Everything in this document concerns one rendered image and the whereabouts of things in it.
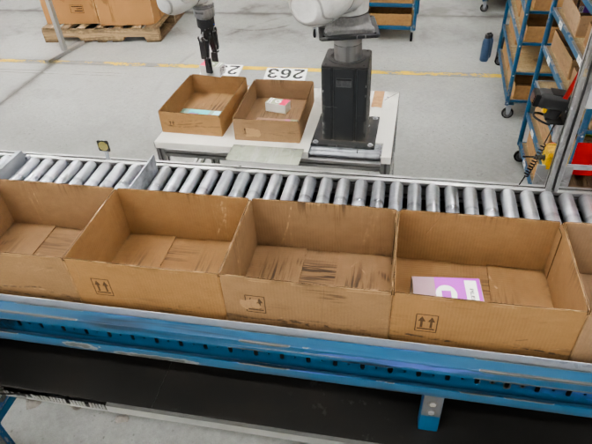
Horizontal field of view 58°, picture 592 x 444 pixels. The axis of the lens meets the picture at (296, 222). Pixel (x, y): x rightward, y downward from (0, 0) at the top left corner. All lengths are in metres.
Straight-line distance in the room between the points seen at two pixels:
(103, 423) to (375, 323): 1.40
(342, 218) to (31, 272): 0.80
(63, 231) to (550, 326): 1.35
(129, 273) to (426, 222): 0.75
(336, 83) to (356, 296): 1.11
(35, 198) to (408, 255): 1.09
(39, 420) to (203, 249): 1.20
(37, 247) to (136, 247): 0.29
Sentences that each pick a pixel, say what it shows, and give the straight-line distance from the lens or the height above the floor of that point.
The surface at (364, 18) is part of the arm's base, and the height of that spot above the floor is 1.23.
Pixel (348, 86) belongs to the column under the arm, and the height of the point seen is 1.00.
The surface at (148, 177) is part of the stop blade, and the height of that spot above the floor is 0.76.
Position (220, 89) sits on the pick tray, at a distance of 2.67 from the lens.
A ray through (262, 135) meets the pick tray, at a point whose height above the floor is 0.78.
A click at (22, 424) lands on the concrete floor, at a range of 2.50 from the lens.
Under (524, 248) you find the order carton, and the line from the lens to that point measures 1.48.
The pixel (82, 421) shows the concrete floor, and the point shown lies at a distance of 2.40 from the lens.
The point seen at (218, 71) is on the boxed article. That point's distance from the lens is 2.46.
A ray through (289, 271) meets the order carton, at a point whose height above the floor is 0.89.
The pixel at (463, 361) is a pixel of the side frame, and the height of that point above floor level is 0.91.
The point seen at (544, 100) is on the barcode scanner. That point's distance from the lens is 1.93.
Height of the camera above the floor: 1.90
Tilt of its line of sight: 39 degrees down
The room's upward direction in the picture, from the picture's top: 4 degrees counter-clockwise
